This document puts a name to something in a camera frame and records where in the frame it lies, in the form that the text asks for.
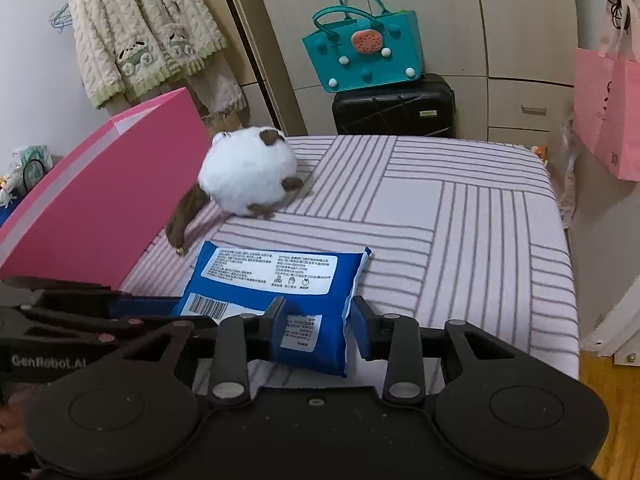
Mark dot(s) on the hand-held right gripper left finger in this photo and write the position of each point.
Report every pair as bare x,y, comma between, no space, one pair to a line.
277,327

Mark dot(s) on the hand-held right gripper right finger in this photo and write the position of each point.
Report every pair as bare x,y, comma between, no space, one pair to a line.
364,330

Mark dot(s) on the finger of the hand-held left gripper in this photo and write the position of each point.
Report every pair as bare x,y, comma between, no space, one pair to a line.
100,329
145,306

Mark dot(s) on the blue wet wipes packet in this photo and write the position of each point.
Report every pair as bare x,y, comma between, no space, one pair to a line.
280,275

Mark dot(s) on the pink storage box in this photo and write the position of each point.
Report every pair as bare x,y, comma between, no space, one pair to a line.
100,195

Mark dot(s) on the striped bed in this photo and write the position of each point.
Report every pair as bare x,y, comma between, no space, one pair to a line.
450,240

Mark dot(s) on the white brown plush toy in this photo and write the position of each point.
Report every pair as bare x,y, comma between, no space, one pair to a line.
245,175

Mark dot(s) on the white patterned bag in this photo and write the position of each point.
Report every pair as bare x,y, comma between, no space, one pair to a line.
32,165

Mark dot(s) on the black suitcase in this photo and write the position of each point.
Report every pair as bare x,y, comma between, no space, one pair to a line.
395,112

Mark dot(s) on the white plastic bag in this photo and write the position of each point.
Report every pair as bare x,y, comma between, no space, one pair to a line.
566,180

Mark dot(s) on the white door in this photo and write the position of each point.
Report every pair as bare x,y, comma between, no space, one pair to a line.
620,325

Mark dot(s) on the teal tote bag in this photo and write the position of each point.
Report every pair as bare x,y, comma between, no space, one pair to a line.
365,65

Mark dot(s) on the cream knitted cardigan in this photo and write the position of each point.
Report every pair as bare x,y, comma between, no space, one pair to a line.
145,30

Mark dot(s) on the pink shopping bag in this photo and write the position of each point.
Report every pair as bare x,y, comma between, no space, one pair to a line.
610,120

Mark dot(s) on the beige wardrobe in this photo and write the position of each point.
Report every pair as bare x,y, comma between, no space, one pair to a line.
500,25

